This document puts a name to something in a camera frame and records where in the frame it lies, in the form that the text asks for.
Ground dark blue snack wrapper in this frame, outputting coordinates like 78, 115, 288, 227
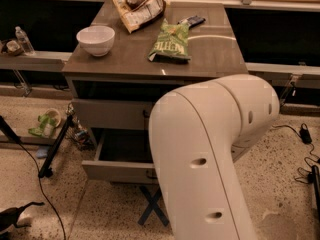
179, 15, 205, 28

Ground small bowl on shelf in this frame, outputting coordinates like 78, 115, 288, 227
1, 39, 23, 56

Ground right grey shelf rail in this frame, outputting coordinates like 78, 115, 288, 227
246, 63, 320, 89

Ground green chip bag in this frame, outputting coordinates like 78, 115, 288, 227
148, 19, 191, 63

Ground grey drawer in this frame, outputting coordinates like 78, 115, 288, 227
82, 129, 158, 184
72, 99, 153, 130

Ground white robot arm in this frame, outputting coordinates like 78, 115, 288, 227
149, 74, 279, 240

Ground clear plastic water bottle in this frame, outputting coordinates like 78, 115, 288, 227
15, 26, 35, 55

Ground beige crumpled chip bag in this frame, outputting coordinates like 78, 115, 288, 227
112, 0, 166, 33

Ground left grey shelf rail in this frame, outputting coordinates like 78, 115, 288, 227
0, 51, 71, 72

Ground green and white cloth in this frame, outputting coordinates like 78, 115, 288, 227
28, 108, 62, 138

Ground white ceramic bowl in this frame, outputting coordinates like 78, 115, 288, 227
76, 25, 115, 57

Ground black power adapter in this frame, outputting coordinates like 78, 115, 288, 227
299, 123, 312, 144

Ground grey drawer cabinet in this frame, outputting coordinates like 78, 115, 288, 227
63, 1, 248, 144

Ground wire basket with clutter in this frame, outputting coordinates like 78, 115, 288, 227
66, 103, 94, 151

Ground black floor cable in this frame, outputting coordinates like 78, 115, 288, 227
0, 115, 68, 240

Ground grey shelf rail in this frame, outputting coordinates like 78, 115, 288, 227
0, 51, 71, 72
246, 63, 320, 89

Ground black tripod leg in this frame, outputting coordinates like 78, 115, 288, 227
38, 115, 74, 178

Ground dark object bottom left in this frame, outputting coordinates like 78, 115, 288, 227
0, 201, 44, 232

